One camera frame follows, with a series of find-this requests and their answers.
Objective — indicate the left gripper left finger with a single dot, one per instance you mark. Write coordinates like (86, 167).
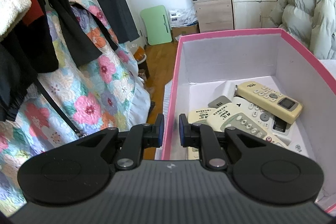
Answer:
(132, 143)

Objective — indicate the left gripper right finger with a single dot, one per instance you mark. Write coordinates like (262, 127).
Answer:
(203, 138)

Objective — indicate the cream long remote back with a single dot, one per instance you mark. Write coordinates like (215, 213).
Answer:
(200, 115)

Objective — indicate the cream remote with red display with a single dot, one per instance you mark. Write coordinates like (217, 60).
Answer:
(230, 115)

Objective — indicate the white charger with plug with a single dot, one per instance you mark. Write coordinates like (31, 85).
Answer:
(218, 102)

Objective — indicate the pink cardboard box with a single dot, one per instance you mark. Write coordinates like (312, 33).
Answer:
(271, 57)

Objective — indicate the large white remote control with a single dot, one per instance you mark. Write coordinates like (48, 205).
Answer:
(267, 120)

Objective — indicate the cream TCL remote control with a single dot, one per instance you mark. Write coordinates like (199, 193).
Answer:
(275, 102)

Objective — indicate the small white fan remote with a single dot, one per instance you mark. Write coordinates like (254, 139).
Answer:
(297, 145)

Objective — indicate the white quilted table mat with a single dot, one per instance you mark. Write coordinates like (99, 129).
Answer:
(164, 111)

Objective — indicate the floral quilt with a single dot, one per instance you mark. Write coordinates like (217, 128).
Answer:
(106, 92)

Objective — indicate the green folding table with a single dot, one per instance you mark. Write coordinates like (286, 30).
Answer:
(157, 25)

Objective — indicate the brown cardboard box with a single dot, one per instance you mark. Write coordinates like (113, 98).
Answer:
(177, 32)

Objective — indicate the white packaged goods pile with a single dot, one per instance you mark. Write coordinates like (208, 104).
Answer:
(182, 17)

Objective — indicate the black hanging clothes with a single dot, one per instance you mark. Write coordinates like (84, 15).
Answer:
(28, 50)

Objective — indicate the grey puffer jacket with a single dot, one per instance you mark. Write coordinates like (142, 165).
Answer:
(311, 22)

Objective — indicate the white fleece cuff garment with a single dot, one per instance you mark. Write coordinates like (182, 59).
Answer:
(12, 12)

